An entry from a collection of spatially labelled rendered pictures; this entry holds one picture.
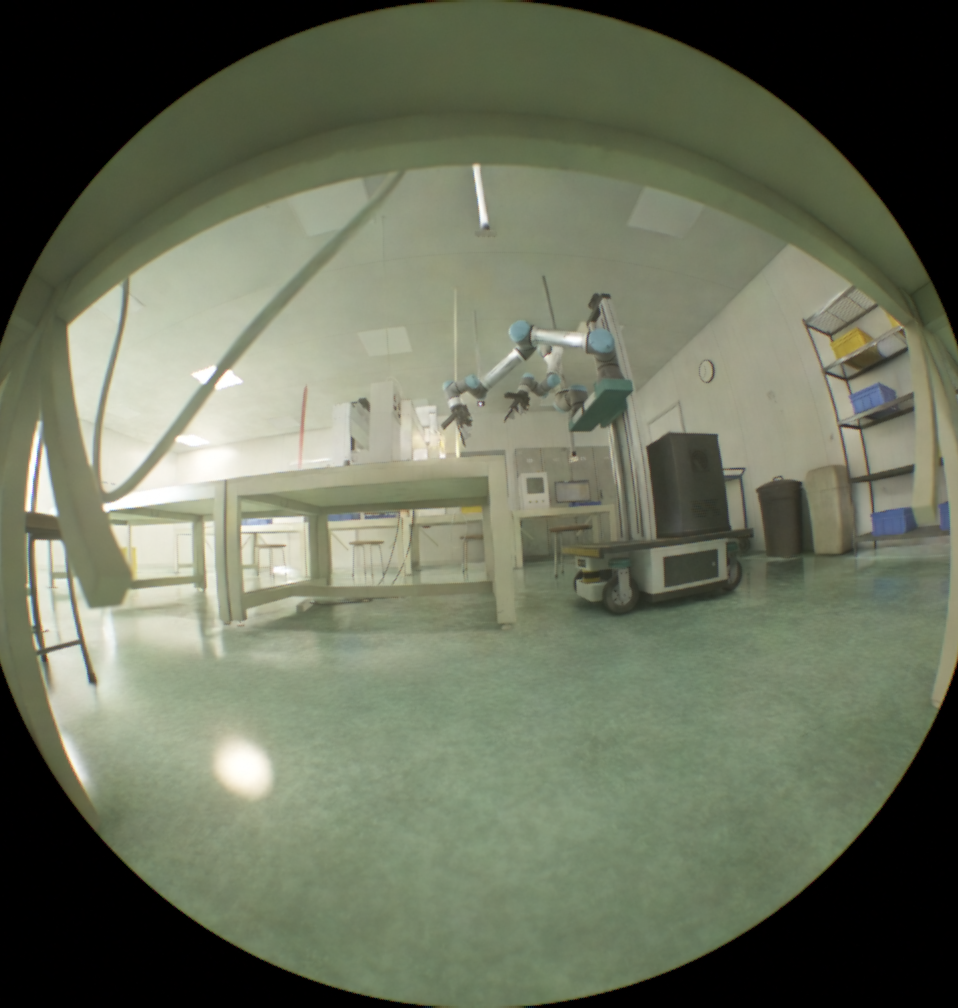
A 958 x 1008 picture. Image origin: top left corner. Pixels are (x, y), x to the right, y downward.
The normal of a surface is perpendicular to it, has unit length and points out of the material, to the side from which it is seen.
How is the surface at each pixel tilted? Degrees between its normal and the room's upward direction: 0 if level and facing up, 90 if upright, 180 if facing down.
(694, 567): 90
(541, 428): 90
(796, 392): 90
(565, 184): 180
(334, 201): 180
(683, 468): 90
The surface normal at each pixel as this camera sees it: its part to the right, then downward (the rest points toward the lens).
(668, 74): 0.07, 0.99
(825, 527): -0.99, 0.12
